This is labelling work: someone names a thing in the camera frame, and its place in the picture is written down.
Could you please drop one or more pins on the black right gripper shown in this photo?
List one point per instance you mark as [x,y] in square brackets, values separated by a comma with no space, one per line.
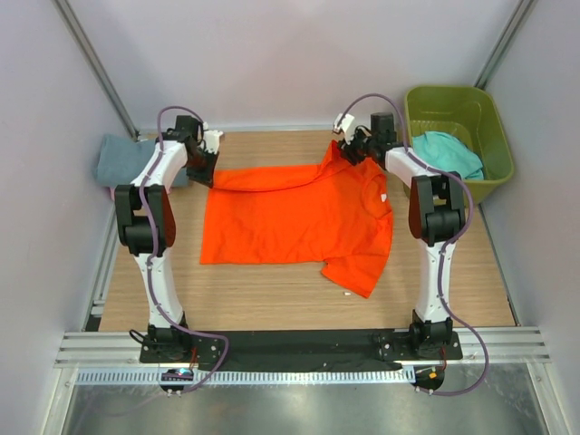
[346,149]

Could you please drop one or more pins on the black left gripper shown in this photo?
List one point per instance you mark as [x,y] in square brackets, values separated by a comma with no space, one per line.
[206,178]

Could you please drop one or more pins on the orange t-shirt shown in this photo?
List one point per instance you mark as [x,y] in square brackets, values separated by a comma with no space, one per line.
[331,212]

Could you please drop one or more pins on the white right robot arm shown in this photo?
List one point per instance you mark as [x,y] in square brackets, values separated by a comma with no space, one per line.
[436,216]

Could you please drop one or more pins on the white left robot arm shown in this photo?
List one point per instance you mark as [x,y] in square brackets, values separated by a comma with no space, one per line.
[146,226]

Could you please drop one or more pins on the teal t-shirt in bin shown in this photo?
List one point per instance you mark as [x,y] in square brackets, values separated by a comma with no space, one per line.
[445,152]

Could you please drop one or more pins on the grey-blue folded t-shirt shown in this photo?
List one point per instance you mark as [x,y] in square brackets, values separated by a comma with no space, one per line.
[123,162]

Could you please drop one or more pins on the green plastic bin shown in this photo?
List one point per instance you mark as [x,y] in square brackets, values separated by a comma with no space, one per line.
[458,128]

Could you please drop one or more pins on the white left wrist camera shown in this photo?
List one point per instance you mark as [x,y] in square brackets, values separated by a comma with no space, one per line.
[211,139]

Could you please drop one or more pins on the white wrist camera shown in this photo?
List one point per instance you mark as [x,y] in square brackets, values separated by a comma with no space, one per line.
[211,139]
[344,124]

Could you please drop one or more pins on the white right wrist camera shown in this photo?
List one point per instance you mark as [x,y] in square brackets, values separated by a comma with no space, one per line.
[344,124]

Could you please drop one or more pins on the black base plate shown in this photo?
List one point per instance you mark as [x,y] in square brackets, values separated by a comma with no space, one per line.
[357,350]

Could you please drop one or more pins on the slotted cable duct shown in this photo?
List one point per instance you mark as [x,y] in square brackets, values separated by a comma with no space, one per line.
[164,376]

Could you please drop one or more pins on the aluminium frame rail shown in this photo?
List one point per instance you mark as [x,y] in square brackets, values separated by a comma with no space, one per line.
[488,344]

